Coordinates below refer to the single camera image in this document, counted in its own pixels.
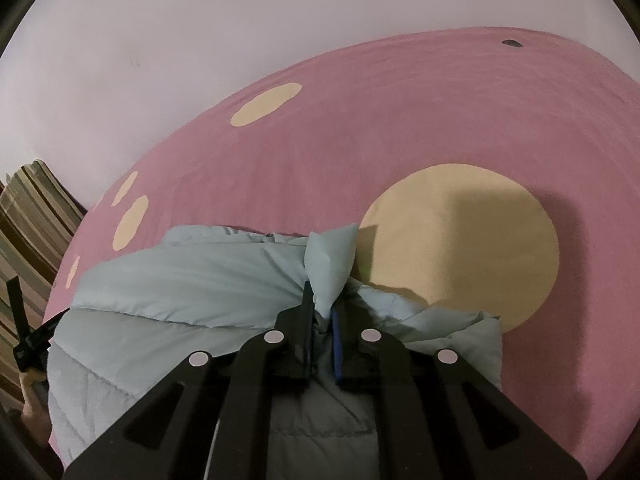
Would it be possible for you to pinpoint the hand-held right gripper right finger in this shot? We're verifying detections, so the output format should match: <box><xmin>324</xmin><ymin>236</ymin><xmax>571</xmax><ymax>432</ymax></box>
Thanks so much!
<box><xmin>330</xmin><ymin>307</ymin><xmax>587</xmax><ymax>480</ymax></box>

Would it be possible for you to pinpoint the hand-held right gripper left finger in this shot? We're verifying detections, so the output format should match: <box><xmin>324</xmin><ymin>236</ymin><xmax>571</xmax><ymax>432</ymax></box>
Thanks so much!
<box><xmin>62</xmin><ymin>280</ymin><xmax>322</xmax><ymax>480</ymax></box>

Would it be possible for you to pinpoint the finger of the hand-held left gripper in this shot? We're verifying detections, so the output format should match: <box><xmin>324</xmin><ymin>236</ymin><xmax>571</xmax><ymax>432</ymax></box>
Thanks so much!
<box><xmin>30</xmin><ymin>310</ymin><xmax>68</xmax><ymax>342</ymax></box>
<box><xmin>6</xmin><ymin>276</ymin><xmax>27</xmax><ymax>348</ymax></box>

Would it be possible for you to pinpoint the light blue puffer jacket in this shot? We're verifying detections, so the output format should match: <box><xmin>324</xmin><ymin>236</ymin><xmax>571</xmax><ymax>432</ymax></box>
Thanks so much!
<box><xmin>45</xmin><ymin>222</ymin><xmax>504</xmax><ymax>480</ymax></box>

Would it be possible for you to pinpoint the person's left hand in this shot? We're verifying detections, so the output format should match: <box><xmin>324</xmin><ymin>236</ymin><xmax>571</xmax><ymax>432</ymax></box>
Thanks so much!
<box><xmin>19</xmin><ymin>370</ymin><xmax>52</xmax><ymax>443</ymax></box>

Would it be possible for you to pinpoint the striped headboard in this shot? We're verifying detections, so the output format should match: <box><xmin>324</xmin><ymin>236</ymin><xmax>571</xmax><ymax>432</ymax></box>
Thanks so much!
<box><xmin>0</xmin><ymin>160</ymin><xmax>87</xmax><ymax>411</ymax></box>

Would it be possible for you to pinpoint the pink dotted bed sheet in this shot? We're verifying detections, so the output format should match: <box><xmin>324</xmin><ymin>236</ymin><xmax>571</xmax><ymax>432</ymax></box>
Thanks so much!
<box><xmin>42</xmin><ymin>25</ymin><xmax>640</xmax><ymax>480</ymax></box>

